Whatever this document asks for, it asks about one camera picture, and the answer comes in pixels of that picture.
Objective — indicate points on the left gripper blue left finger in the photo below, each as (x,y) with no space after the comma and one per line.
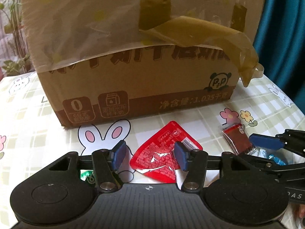
(117,155)

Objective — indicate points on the red triangular snack packet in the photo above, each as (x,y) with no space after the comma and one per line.
(155,158)

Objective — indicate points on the plaid bunny tablecloth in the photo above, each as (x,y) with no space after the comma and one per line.
(32,137)

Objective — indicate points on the dark red candy packet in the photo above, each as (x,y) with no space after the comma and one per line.
(237,138)

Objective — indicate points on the person's hand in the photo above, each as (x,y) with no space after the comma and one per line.
(299,215)

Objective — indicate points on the teal curtain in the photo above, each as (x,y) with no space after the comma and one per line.
(279,43)

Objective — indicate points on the red printed backdrop cloth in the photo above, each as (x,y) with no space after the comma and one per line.
(15,57)

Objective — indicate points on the cardboard box with plastic liner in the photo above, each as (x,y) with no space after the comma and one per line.
(103,60)

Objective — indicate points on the small green snack packet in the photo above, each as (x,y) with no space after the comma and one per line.
(88,177)

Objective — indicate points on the black cookie blue packet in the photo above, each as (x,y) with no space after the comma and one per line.
(268,154)

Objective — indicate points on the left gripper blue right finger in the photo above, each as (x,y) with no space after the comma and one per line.
(182,156)

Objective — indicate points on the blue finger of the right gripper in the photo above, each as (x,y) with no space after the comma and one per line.
(267,142)

